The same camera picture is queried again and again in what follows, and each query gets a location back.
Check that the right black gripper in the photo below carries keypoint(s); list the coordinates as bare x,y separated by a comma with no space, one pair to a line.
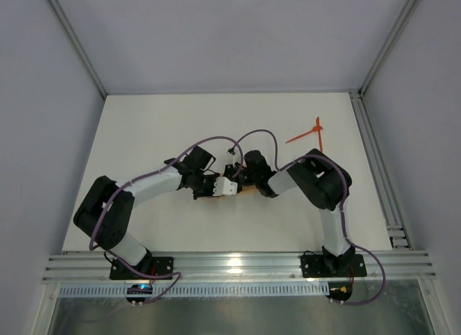
238,173

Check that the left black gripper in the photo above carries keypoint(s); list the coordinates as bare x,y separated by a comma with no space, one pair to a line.
207,185

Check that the peach cloth napkin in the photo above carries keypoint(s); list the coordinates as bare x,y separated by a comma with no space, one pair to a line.
240,195

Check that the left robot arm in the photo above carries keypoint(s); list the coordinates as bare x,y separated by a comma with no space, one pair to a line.
106,210

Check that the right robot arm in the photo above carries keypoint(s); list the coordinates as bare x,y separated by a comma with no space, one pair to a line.
326,186

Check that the orange plastic fork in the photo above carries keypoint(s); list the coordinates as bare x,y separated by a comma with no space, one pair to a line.
313,130

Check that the orange plastic knife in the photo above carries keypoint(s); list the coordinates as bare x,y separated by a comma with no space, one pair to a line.
319,129

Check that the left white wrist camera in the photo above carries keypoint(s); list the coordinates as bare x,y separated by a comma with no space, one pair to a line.
224,187

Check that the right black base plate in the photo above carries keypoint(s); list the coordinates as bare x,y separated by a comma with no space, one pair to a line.
326,265

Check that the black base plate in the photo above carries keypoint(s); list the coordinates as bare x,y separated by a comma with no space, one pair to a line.
326,265
155,265

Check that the perforated cable tray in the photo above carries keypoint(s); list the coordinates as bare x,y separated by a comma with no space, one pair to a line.
195,290

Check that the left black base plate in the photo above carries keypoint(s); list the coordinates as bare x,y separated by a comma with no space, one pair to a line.
155,265

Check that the right side aluminium rail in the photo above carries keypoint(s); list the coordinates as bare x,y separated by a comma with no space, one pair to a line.
393,215

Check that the aluminium rail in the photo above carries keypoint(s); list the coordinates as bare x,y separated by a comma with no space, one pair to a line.
393,215
74,266

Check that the aluminium front rail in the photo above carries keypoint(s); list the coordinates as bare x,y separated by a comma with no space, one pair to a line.
74,266

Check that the right frame post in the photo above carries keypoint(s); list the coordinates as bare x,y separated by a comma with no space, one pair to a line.
401,21

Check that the frame post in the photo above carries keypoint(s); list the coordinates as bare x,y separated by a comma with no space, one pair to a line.
401,21
70,33

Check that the left frame post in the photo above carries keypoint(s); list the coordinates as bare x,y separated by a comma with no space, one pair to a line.
70,33

